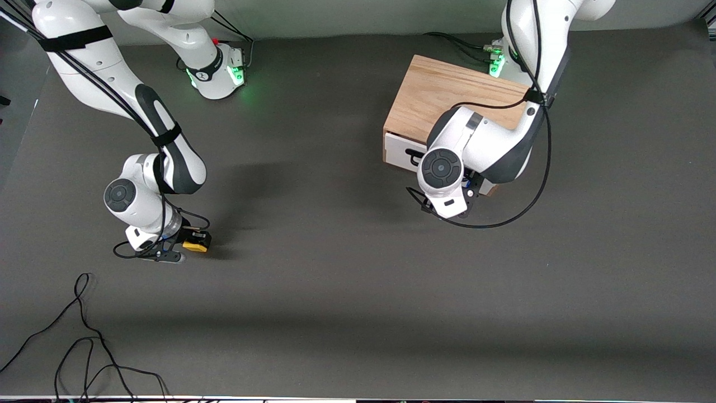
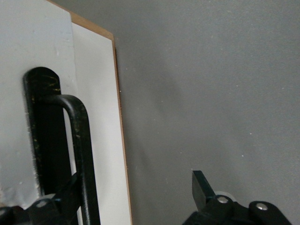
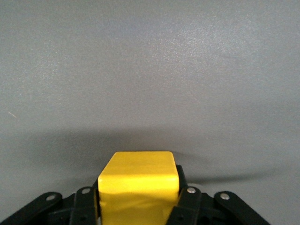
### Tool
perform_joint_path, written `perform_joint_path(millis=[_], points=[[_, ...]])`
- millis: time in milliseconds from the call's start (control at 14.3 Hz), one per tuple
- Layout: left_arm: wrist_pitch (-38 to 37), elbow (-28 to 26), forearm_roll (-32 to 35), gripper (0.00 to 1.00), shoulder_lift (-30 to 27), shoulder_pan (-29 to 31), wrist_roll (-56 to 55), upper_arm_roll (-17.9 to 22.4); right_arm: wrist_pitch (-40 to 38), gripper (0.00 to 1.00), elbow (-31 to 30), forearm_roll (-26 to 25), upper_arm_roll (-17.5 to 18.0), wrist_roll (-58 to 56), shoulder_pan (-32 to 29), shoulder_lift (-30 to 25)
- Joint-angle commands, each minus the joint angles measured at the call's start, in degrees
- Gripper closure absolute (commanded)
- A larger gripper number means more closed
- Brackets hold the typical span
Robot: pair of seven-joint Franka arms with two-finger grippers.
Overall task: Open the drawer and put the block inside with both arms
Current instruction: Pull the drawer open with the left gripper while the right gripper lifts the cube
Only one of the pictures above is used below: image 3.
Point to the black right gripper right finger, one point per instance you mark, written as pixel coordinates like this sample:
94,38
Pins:
187,201

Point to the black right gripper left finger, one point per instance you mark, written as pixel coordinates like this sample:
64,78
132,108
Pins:
82,206

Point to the yellow cube block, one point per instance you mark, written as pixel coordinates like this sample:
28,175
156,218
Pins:
138,185

